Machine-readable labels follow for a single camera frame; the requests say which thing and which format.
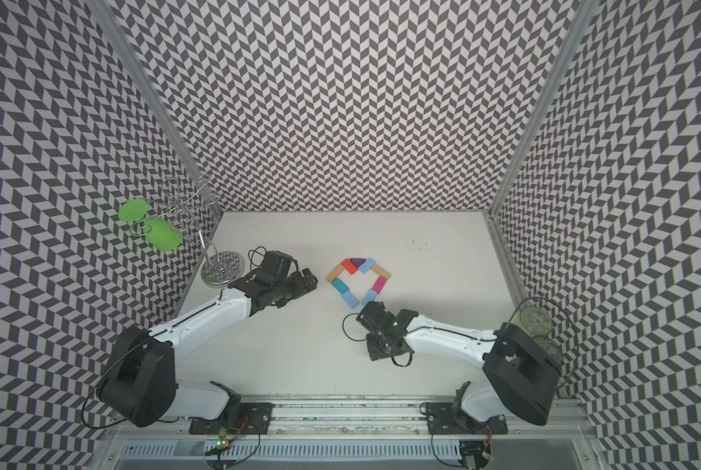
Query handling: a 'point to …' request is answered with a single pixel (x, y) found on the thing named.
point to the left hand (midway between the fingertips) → (306, 287)
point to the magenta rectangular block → (379, 284)
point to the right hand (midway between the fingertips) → (381, 354)
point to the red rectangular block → (350, 266)
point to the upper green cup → (133, 210)
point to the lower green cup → (163, 235)
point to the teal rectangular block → (340, 285)
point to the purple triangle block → (357, 261)
